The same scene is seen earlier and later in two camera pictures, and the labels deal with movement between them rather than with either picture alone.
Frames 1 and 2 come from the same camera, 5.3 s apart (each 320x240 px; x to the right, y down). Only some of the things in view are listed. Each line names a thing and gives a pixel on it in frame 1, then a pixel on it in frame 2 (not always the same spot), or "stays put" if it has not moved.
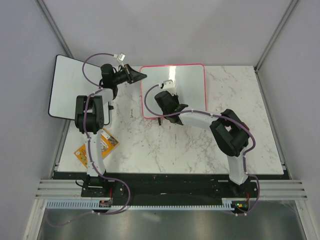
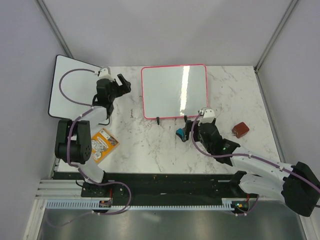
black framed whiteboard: x=68 y=82 stays put
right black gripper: x=174 y=97 → x=187 y=128
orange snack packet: x=108 y=144 stays put
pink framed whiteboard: x=189 y=83 stays put
